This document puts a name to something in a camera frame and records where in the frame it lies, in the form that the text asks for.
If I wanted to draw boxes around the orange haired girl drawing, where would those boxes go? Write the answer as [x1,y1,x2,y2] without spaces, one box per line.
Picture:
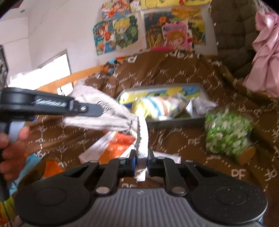
[93,20,116,55]

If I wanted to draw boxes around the jar of green paper stars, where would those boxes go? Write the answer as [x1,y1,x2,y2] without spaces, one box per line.
[205,112,256,166]

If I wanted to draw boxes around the grey white cloth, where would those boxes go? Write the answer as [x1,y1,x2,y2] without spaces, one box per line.
[177,93,217,117]

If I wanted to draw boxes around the person left hand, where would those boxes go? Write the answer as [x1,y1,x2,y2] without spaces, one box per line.
[1,126,30,181]

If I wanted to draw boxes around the olive quilted down jacket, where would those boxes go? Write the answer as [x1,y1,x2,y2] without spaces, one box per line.
[210,0,269,78]

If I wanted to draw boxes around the pink crumpled cloth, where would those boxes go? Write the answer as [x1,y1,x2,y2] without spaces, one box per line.
[243,11,278,98]

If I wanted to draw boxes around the brown PF patterned blanket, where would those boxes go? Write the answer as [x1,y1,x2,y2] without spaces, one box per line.
[23,51,278,202]

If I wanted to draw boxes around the metal tray with frog drawing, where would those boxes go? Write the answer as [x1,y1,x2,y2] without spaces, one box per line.
[117,83,210,129]

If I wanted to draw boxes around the wooden bed rail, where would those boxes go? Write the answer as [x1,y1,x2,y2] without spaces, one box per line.
[37,65,104,94]

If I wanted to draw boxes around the orange white paper box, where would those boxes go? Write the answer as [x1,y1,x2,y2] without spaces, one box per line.
[78,130,182,165]

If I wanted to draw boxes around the anime print white sock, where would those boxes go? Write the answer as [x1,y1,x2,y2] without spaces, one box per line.
[63,84,149,182]

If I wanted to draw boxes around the dark orange fish drawing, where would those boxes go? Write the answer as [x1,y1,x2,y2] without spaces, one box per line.
[144,11,173,49]

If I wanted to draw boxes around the yellow striped baby cloth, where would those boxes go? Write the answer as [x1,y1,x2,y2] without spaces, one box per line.
[131,96,185,120]

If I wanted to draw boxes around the pink anime girl drawing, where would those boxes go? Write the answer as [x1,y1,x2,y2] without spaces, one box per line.
[162,21,193,51]

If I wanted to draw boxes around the top left anime girl drawing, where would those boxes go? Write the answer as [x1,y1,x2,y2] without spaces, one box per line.
[101,0,131,20]

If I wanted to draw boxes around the blond boy green drawing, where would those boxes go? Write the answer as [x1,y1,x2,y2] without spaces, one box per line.
[112,15,139,49]

